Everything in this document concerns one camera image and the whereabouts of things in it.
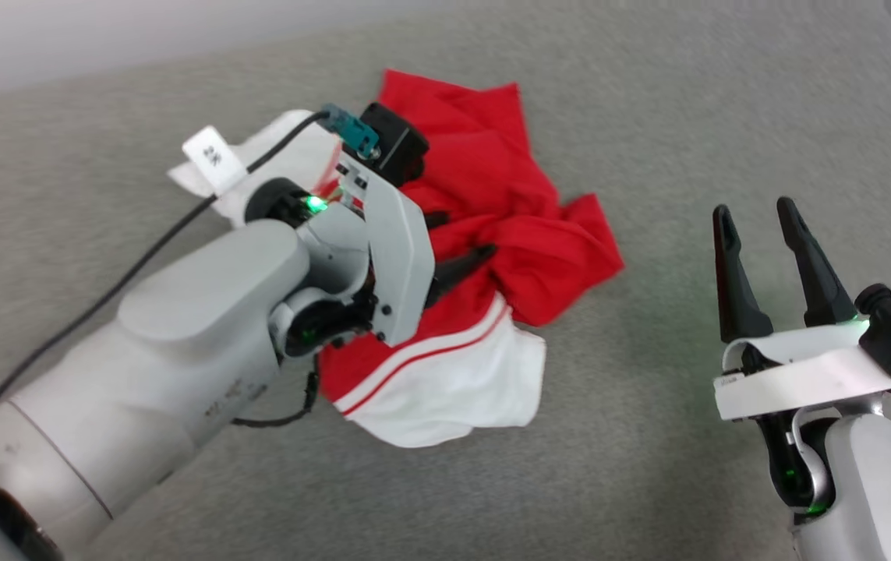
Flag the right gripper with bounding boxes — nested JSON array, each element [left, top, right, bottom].
[[712, 196, 891, 422]]

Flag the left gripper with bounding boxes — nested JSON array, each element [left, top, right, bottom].
[[297, 152, 497, 348]]

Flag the red and white garment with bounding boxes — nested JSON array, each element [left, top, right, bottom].
[[167, 69, 625, 450]]

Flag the teal left camera connector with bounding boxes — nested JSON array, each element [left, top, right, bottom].
[[319, 104, 381, 161]]

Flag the white cable label tag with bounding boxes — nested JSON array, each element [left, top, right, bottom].
[[182, 125, 247, 196]]

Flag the black left camera cable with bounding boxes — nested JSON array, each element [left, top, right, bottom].
[[0, 109, 333, 415]]

